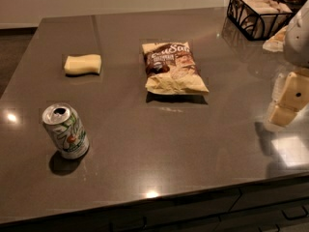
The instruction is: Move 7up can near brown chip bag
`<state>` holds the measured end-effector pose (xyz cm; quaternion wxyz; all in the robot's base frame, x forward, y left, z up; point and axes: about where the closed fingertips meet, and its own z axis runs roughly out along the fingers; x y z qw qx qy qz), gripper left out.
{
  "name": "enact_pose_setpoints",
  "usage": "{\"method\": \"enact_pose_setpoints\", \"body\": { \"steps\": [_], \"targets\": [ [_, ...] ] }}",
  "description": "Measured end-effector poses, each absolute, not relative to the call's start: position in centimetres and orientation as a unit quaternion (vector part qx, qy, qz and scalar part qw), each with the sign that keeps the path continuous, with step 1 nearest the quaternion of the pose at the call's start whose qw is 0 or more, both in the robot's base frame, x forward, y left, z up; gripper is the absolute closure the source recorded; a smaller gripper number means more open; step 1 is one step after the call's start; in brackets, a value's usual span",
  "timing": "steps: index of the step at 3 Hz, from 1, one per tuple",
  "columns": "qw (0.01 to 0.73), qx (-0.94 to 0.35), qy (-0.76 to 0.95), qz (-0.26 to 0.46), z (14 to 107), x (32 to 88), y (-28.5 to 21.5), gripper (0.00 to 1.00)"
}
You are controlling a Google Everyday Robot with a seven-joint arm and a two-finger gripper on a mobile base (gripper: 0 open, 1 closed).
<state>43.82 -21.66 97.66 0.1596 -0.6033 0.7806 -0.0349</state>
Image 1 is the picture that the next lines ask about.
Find cream packet beside basket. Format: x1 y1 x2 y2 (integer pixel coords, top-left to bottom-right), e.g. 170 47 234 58
263 26 287 52

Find brown chip bag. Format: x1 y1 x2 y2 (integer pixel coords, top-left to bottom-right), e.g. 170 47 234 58
142 42 209 95

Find black wire basket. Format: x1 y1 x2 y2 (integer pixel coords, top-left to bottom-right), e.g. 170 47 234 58
226 0 295 42

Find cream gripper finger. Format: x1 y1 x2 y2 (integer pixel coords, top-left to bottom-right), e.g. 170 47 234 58
268 72 309 127

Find yellow sponge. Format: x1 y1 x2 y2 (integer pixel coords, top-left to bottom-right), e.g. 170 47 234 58
64 54 101 75

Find black drawer handle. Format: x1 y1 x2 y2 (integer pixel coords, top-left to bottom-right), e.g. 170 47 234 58
282 206 309 220

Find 7up soda can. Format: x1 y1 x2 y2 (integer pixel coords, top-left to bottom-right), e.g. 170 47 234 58
42 102 90 160

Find white packets in basket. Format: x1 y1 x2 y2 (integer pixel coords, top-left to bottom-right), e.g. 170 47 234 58
234 0 294 40

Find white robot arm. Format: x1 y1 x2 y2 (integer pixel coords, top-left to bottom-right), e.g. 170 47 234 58
267 1 309 128

